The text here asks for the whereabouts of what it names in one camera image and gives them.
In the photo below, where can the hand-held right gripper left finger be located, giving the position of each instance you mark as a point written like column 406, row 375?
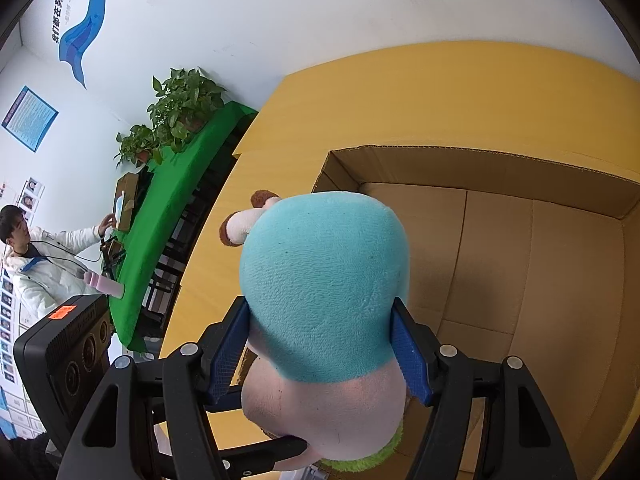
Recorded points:
column 227, row 355

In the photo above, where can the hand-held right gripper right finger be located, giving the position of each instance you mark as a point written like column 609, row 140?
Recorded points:
column 410, row 350

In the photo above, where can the pink pig plush toy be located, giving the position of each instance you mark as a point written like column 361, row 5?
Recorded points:
column 320, row 285

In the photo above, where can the cardboard box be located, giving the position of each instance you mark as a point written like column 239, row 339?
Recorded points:
column 525, row 270

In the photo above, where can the wooden desktop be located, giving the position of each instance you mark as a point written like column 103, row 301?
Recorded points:
column 400, row 105

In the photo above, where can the pink bottle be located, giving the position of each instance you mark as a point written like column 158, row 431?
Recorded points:
column 105, row 285

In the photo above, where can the row of black chairs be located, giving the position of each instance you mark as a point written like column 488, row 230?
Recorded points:
column 175, row 250

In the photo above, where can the black device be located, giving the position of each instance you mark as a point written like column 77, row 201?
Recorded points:
column 112, row 255

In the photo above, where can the small brown carton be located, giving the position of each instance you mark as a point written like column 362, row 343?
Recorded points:
column 127, row 190

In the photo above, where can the small potted green plant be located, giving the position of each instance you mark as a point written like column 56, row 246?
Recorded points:
column 137, row 145

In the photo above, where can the large potted green plant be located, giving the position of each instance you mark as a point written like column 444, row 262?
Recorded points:
column 185, row 105

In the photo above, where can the blue framed wall notice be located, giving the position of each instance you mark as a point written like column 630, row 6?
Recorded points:
column 27, row 120

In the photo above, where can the blue ribbon wall decal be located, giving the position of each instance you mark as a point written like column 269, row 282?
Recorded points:
column 82, row 35

